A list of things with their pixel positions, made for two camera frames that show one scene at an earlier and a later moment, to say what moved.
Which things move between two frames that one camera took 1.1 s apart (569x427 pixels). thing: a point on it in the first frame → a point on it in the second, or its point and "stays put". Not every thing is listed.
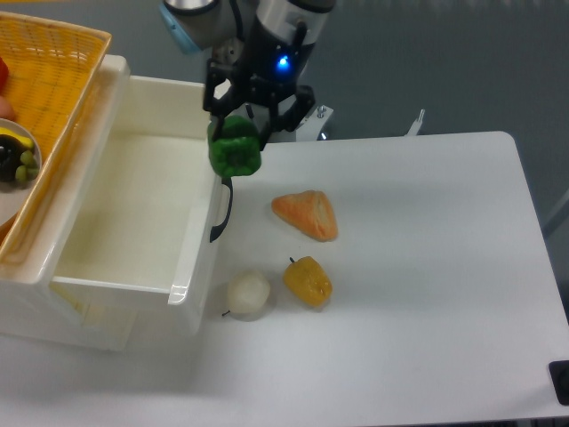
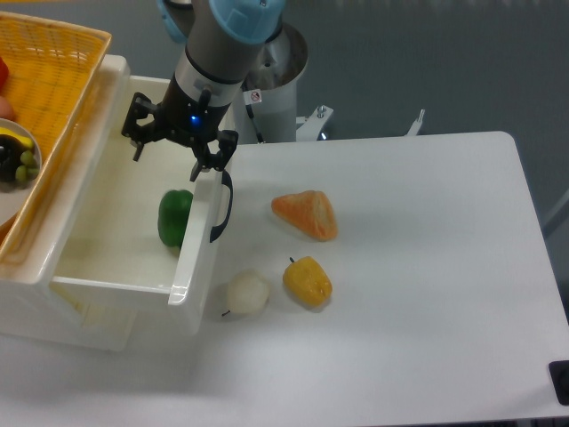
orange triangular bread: x=309 y=211 stays put
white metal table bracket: x=308 y=130 stays put
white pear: x=248 y=292 stays put
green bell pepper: x=237 y=150 → x=172 y=215
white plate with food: x=20 y=166 stays put
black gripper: x=268 y=63 → x=196 y=122
